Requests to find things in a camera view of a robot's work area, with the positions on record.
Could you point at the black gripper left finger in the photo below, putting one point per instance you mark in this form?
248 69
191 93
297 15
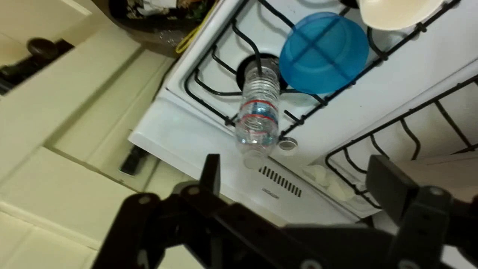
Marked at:
164 229

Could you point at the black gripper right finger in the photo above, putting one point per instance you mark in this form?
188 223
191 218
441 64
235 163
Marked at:
423 218

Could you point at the clear plastic water bottle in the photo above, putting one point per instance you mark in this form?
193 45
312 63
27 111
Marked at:
259 114

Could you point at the white gas stove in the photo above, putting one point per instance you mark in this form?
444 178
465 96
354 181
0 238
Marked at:
199 135

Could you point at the beige panelled cabinet front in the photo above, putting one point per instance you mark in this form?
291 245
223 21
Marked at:
64 150

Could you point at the black stove burner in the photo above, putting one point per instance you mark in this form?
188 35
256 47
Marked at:
248 67

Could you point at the blue plastic plate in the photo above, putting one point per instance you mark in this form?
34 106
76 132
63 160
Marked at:
323 54

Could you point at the yellow rubber band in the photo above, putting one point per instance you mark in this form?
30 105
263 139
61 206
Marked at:
191 38

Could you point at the dark trash bin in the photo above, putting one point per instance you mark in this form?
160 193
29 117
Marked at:
154 30

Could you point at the beige paper cup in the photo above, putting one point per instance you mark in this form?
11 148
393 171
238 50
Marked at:
397 12

